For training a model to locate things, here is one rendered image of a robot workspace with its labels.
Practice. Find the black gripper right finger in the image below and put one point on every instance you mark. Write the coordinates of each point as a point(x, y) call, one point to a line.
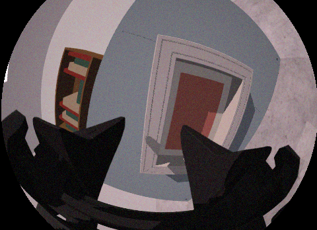
point(211, 167)

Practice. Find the picture frame with reddish-brown picture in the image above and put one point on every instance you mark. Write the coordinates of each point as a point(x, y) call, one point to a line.
point(196, 86)

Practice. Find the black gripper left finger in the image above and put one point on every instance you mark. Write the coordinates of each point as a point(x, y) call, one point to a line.
point(89, 152)

